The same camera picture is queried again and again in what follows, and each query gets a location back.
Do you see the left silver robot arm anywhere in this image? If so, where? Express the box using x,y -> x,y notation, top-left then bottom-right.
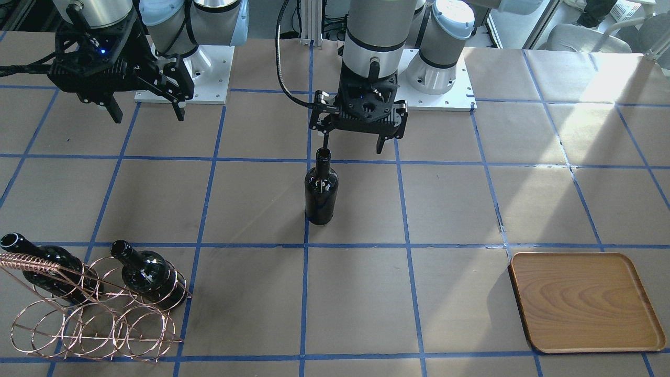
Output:
309,1 -> 540,153

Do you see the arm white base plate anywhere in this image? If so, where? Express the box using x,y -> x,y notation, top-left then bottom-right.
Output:
135,43 -> 234,105
395,48 -> 478,112

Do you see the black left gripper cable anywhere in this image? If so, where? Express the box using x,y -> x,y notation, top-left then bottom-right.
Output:
276,0 -> 336,108

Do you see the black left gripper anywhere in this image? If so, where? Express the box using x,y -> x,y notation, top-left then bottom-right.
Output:
309,68 -> 408,154

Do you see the wooden tray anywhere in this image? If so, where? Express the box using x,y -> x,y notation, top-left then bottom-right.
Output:
509,252 -> 667,354

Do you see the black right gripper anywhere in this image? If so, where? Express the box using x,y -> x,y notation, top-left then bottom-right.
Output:
47,15 -> 195,124

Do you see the aluminium frame post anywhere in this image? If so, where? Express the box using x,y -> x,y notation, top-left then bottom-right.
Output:
299,0 -> 325,48

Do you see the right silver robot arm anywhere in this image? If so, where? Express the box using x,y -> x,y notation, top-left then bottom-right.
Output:
47,1 -> 249,123

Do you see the copper wire bottle rack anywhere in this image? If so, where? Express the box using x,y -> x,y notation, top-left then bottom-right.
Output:
9,256 -> 183,363

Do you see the dark wine bottle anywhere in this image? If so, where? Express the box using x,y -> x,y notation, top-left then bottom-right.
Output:
2,233 -> 97,305
304,147 -> 339,225
110,239 -> 187,311

